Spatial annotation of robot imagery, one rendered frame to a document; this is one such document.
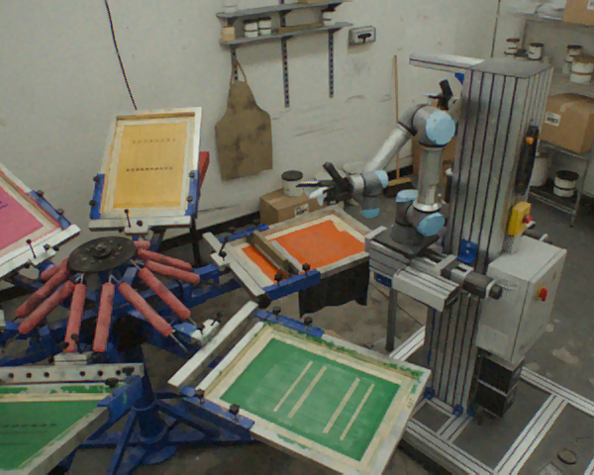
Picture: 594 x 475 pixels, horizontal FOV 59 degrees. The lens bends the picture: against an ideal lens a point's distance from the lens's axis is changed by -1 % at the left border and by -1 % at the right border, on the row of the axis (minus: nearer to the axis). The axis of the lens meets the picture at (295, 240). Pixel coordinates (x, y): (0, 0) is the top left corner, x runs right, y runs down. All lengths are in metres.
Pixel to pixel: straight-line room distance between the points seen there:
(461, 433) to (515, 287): 0.97
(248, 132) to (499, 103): 2.94
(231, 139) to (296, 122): 0.70
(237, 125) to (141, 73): 0.92
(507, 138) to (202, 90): 2.92
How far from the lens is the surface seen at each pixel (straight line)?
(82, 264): 2.50
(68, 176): 4.53
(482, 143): 2.33
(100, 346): 2.32
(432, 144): 2.16
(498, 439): 3.12
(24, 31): 4.25
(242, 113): 4.76
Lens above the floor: 2.57
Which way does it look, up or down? 31 degrees down
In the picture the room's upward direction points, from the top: 3 degrees counter-clockwise
